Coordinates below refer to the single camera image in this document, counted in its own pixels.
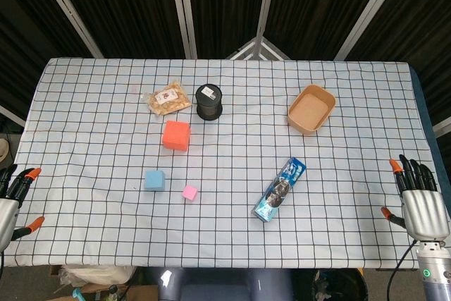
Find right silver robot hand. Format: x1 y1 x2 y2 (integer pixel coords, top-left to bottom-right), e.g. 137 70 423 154
380 154 451 242

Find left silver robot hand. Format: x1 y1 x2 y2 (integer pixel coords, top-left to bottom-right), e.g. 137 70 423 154
0 164 46 253

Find blue foam cube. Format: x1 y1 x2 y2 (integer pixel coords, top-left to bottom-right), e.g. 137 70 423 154
144 169 166 192

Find small pink cube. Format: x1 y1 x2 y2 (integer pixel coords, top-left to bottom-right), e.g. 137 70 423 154
181 185 199 204

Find orange foam cube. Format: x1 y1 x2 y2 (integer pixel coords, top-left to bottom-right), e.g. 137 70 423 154
162 120 192 153

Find beige round object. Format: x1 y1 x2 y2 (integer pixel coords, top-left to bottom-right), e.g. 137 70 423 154
0 137 11 165

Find white plastic bag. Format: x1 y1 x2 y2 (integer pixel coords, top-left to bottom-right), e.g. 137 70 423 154
58 265 137 290

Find black trash bin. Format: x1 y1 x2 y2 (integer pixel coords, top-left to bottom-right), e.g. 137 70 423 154
309 268 369 301

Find white checkered tablecloth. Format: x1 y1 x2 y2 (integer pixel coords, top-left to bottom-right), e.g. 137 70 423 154
0 56 451 269

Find blue cookie package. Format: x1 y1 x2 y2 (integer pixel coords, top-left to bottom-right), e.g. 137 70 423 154
251 156 307 224

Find brown paper bowl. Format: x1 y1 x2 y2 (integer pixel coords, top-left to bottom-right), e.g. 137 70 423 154
287 85 337 137

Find brown cardboard box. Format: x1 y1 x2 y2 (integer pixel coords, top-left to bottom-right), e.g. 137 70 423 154
52 283 159 301

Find clear peanut snack packet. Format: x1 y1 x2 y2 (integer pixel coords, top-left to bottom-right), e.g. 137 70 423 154
142 81 193 116

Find blue-grey robot torso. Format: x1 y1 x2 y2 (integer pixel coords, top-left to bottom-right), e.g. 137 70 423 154
156 266 295 301

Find black mesh pen holder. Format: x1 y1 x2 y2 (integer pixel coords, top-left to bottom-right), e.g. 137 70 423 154
195 83 224 121

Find white triangular screen foot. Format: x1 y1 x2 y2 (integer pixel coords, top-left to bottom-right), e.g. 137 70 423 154
226 35 290 61

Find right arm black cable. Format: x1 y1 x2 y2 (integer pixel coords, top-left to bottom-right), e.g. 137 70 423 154
387 239 419 301

